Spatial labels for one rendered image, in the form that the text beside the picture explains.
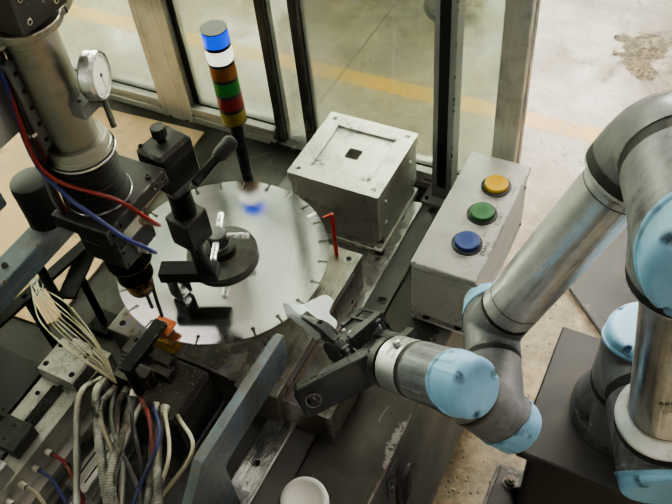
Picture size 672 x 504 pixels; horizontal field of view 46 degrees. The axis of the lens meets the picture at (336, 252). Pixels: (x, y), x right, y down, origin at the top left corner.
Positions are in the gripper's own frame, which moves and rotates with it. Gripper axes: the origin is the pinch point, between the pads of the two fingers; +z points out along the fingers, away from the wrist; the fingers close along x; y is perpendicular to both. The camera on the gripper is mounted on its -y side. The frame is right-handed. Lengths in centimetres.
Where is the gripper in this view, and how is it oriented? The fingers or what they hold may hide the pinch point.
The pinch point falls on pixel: (302, 346)
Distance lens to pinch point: 118.1
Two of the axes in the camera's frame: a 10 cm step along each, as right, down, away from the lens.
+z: -5.5, -0.7, 8.3
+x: -4.3, -8.3, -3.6
